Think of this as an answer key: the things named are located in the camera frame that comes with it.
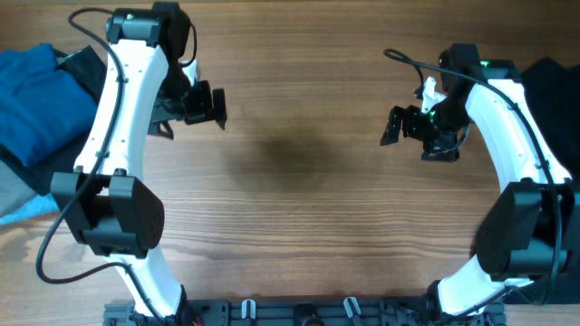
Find right black camera cable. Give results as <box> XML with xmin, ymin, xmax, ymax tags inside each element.
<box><xmin>382</xmin><ymin>48</ymin><xmax>566</xmax><ymax>318</ymax></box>

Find folded blue jeans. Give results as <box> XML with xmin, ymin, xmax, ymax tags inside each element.
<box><xmin>1</xmin><ymin>195</ymin><xmax>59</xmax><ymax>225</ymax></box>

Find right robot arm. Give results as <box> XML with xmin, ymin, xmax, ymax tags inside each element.
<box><xmin>381</xmin><ymin>43</ymin><xmax>579</xmax><ymax>324</ymax></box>

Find folded black garment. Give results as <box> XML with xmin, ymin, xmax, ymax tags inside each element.
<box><xmin>1</xmin><ymin>43</ymin><xmax>106</xmax><ymax>195</ymax></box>

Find folded grey garment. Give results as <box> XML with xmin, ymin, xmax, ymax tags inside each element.
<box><xmin>0</xmin><ymin>162</ymin><xmax>36</xmax><ymax>217</ymax></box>

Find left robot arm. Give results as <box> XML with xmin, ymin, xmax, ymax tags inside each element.
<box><xmin>51</xmin><ymin>2</ymin><xmax>227</xmax><ymax>325</ymax></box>

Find blue polo shirt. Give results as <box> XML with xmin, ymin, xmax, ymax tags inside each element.
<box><xmin>1</xmin><ymin>43</ymin><xmax>97</xmax><ymax>167</ymax></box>

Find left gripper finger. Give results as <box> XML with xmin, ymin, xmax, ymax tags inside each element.
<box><xmin>212</xmin><ymin>89</ymin><xmax>227</xmax><ymax>130</ymax></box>
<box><xmin>148</xmin><ymin>120</ymin><xmax>174</xmax><ymax>139</ymax></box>

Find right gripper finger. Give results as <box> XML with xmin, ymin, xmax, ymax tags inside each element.
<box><xmin>380</xmin><ymin>106</ymin><xmax>404</xmax><ymax>146</ymax></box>
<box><xmin>420</xmin><ymin>150</ymin><xmax>459</xmax><ymax>163</ymax></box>

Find black garment pile right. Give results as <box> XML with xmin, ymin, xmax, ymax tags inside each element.
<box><xmin>502</xmin><ymin>56</ymin><xmax>580</xmax><ymax>305</ymax></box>

